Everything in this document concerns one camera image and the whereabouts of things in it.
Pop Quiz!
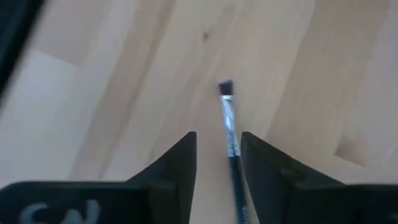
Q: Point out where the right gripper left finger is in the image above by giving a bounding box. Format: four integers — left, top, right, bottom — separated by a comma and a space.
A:
0, 131, 198, 224

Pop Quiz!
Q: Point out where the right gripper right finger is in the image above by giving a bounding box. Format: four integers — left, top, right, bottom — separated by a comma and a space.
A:
241, 131, 398, 224

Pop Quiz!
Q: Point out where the angled makeup brush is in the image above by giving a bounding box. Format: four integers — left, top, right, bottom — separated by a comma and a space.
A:
217, 79, 251, 224

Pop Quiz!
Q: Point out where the black aluminium frame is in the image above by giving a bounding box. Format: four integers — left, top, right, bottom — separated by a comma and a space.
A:
0, 0, 46, 100

